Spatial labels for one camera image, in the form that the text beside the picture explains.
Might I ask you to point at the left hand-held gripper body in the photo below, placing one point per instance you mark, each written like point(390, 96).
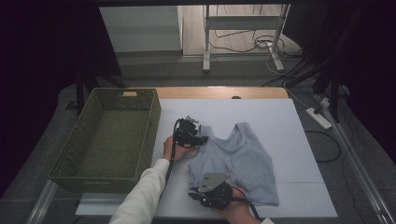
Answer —
point(185, 133)

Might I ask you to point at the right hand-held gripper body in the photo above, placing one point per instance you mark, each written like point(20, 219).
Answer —
point(218, 194)

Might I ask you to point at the light blue tank top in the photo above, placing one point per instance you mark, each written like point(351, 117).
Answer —
point(246, 165)

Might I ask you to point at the green woven basket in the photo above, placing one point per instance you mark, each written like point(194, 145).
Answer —
point(106, 143)

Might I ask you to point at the person's left hand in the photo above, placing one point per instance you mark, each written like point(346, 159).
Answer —
point(177, 152)

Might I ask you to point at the person's right hand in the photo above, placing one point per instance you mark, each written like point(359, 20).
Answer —
point(238, 211)

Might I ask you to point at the wooden table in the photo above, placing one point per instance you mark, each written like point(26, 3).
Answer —
point(202, 92)

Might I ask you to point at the white foam board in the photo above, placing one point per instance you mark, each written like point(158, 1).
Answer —
point(295, 146)

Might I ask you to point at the black floor stand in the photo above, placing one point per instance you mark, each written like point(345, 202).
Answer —
point(334, 99)
point(80, 93)

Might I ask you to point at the white power strip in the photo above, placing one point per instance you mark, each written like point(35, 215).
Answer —
point(318, 118)

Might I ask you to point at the white plug adapter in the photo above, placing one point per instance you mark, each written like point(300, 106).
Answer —
point(325, 102)

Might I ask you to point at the white metal desk frame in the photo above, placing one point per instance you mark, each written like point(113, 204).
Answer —
point(243, 22)

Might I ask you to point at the metal frame rail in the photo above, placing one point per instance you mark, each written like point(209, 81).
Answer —
point(43, 200)
point(358, 165)

